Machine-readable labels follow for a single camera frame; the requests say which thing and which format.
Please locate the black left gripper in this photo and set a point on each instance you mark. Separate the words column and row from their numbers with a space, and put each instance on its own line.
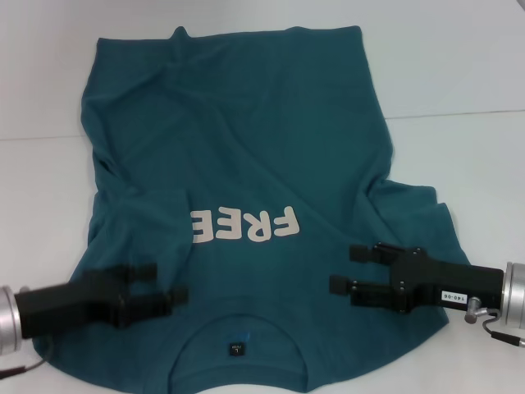
column 61, row 303

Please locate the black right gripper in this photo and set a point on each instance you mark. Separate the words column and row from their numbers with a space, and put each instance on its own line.
column 451, row 283

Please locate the teal t-shirt with FREE print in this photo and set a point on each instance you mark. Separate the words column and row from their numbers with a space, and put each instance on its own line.
column 246, row 143

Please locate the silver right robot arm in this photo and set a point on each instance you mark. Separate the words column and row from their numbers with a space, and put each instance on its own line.
column 516, row 299

